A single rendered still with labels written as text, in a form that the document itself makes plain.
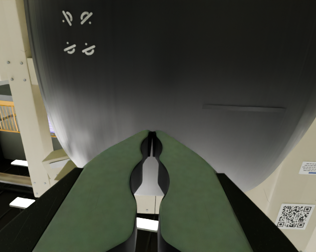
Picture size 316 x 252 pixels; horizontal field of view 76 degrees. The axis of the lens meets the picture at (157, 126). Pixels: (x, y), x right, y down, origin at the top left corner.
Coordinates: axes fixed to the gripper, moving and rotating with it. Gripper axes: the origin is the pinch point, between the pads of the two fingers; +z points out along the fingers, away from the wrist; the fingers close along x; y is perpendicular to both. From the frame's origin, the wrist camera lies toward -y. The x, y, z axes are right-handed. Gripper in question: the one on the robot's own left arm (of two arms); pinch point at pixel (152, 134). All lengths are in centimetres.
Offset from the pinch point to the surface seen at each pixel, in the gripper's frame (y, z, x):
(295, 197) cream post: 27.1, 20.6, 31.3
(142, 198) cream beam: 55, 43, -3
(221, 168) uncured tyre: 7.1, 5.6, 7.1
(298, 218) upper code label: 33, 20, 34
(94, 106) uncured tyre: 0.4, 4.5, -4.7
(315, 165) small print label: 18.8, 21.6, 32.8
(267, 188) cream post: 26.8, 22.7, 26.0
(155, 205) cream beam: 58, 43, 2
